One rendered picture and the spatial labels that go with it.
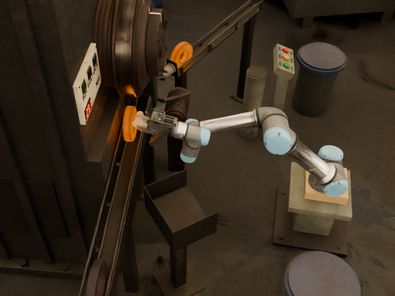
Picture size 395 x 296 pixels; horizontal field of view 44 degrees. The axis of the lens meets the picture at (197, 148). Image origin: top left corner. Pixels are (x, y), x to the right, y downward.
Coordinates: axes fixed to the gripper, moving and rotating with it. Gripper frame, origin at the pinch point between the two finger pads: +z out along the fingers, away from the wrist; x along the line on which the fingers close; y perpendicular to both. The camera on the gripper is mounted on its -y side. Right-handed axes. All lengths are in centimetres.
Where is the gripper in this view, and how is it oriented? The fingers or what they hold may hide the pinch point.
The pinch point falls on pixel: (129, 120)
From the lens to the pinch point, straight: 216.8
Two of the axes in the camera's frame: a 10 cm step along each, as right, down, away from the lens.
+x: -0.9, 7.2, -6.8
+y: 2.7, -6.4, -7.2
